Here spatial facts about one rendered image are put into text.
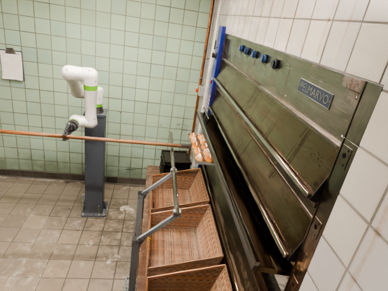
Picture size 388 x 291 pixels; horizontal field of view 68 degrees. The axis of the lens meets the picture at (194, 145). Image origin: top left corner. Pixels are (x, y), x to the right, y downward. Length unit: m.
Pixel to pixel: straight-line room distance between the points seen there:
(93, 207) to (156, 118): 1.27
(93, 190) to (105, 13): 1.88
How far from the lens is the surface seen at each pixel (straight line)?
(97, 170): 3.22
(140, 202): 2.23
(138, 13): 3.44
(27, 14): 3.69
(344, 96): 1.00
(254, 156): 1.59
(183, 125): 3.68
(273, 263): 1.20
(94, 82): 2.58
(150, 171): 3.23
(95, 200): 3.42
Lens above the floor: 2.19
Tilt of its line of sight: 24 degrees down
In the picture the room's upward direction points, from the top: 9 degrees clockwise
